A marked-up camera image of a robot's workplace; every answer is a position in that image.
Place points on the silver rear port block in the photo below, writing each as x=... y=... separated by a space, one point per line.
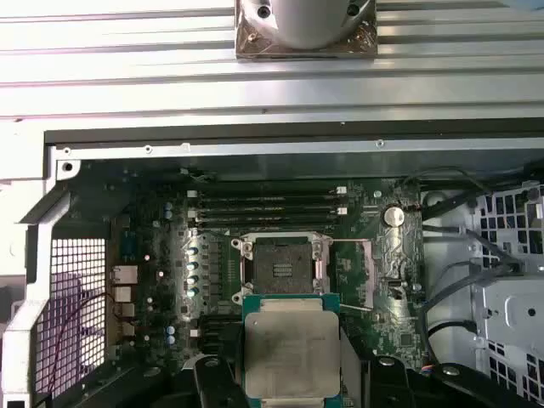
x=128 y=329
x=123 y=293
x=125 y=310
x=125 y=274

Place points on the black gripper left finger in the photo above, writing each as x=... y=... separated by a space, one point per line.
x=217 y=382

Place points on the RAM slot with white clips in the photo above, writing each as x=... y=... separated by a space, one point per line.
x=221 y=330
x=268 y=211
x=268 y=193

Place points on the open desktop PC case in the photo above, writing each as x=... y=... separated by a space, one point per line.
x=272 y=149

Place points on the silver metal drive cage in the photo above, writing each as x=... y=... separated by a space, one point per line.
x=510 y=306

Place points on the CPU with silver top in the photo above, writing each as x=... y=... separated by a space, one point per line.
x=293 y=353

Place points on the CPU socket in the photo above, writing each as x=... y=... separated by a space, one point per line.
x=280 y=255

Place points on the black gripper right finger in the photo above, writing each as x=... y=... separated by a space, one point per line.
x=382 y=382

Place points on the green motherboard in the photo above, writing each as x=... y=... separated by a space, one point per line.
x=399 y=255

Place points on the round coin battery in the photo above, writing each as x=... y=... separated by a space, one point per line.
x=393 y=216

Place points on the square brown base plate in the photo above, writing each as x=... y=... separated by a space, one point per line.
x=251 y=47

